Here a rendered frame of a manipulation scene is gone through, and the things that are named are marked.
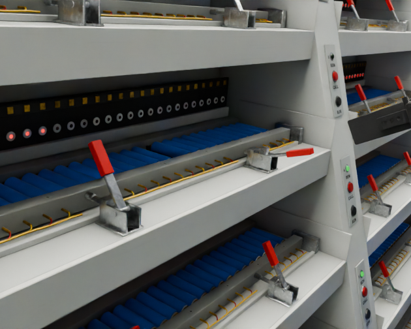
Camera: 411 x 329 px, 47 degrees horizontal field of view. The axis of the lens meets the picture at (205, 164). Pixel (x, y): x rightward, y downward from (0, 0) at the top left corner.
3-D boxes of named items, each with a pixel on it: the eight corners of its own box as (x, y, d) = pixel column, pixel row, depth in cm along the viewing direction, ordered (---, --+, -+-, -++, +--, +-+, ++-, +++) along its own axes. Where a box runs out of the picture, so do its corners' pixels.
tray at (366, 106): (430, 119, 134) (441, 70, 130) (348, 163, 88) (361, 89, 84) (360, 106, 146) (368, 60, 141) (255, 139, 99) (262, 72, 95)
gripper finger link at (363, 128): (417, 126, 52) (415, 127, 51) (357, 143, 56) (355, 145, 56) (408, 100, 52) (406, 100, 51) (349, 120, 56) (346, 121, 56)
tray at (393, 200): (437, 186, 137) (449, 140, 132) (361, 264, 90) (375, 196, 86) (368, 168, 148) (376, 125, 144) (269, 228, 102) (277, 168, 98)
